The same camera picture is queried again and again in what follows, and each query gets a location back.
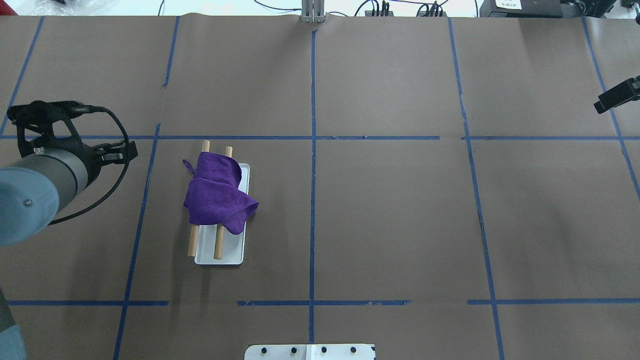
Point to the black mini computer box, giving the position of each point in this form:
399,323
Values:
551,9

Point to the purple towel with loop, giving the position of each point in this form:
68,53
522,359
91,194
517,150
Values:
213,195

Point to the white towel rack base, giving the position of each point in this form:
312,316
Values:
233,249

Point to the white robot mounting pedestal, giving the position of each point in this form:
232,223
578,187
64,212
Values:
331,351

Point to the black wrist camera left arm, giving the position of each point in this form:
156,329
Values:
34,127

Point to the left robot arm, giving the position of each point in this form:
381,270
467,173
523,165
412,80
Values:
34,189

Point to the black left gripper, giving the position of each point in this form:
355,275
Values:
93,165

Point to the shorter wooden rack rod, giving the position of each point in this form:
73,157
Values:
220,233

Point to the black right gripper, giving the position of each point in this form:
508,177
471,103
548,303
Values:
618,96

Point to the grey aluminium frame post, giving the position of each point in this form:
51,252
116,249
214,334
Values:
313,11

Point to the longer wooden rack rod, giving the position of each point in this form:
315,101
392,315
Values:
194,229

